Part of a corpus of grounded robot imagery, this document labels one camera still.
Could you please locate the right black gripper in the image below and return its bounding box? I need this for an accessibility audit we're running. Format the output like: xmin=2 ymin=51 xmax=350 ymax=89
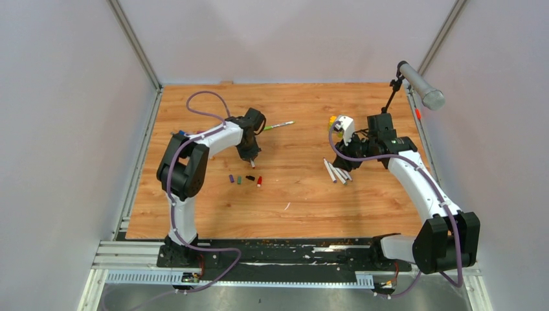
xmin=333 ymin=131 xmax=377 ymax=172

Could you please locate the black capped pen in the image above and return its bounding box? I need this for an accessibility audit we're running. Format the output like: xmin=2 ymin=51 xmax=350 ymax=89
xmin=340 ymin=169 xmax=352 ymax=181

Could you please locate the green capped white pen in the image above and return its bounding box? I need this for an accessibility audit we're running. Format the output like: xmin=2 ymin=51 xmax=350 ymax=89
xmin=264 ymin=121 xmax=295 ymax=131

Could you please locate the white pen body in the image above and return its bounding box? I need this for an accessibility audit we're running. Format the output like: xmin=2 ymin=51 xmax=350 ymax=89
xmin=323 ymin=158 xmax=337 ymax=183

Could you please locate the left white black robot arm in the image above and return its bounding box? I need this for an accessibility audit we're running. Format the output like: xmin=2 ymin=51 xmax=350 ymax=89
xmin=156 ymin=108 xmax=266 ymax=268

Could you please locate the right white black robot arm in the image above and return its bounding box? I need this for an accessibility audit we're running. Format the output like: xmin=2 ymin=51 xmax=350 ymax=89
xmin=328 ymin=113 xmax=480 ymax=274

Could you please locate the colourful block stack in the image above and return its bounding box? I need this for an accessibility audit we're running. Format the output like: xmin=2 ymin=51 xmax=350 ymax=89
xmin=328 ymin=115 xmax=341 ymax=137

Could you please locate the black microphone stand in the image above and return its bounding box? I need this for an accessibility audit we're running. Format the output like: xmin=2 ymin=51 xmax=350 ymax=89
xmin=381 ymin=75 xmax=404 ymax=113

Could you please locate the silver microphone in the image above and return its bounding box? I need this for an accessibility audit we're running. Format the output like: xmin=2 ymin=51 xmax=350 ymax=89
xmin=397 ymin=61 xmax=445 ymax=111

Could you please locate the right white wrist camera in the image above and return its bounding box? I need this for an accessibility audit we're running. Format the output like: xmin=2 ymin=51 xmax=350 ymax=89
xmin=335 ymin=115 xmax=355 ymax=146

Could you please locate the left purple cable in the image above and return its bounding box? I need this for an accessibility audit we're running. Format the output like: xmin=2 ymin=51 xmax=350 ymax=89
xmin=164 ymin=90 xmax=243 ymax=293

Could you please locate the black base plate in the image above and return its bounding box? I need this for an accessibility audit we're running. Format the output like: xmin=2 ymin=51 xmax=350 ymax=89
xmin=156 ymin=238 xmax=412 ymax=282

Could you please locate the slotted cable duct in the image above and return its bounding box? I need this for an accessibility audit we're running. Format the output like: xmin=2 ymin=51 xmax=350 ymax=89
xmin=105 ymin=269 xmax=375 ymax=289

